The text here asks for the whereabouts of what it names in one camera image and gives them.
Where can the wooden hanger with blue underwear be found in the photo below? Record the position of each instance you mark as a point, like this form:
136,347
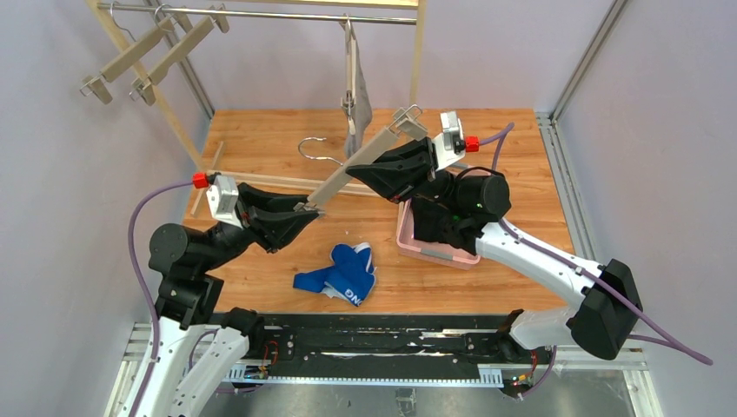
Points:
405,122

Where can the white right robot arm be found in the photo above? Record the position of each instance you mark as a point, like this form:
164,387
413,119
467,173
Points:
467,209

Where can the empty wooden clip hanger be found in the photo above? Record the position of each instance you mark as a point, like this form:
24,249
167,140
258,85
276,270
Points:
125,60

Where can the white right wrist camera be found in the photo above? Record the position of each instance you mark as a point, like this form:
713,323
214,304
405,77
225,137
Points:
449,145

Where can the wooden clothes rack frame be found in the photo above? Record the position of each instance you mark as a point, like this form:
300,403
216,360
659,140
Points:
260,65

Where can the wooden clip hanger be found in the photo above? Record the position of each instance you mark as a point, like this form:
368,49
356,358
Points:
125,60
194,34

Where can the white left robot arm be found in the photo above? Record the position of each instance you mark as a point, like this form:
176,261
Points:
167,383

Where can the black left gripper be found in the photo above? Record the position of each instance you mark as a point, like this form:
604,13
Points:
253,215

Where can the pink plastic laundry basket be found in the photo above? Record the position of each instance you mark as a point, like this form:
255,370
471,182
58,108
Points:
439,253

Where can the metal hanging rod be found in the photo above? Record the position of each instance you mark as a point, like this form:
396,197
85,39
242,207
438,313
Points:
404,21

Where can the grey underwear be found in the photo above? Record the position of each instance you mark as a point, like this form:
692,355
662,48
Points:
363,114

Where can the wooden hanger with grey underwear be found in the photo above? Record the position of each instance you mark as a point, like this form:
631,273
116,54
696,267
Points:
351,63

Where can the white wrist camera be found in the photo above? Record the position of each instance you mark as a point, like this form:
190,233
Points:
222,196
449,145

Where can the black underwear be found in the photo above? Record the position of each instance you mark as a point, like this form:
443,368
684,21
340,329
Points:
436,224

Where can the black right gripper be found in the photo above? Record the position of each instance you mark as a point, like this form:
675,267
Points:
426,172

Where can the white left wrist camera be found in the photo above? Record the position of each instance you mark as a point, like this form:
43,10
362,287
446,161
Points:
222,196

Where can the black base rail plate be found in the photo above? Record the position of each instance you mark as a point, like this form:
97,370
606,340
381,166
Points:
387,346

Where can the blue underwear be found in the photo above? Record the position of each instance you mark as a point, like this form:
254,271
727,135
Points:
350,277

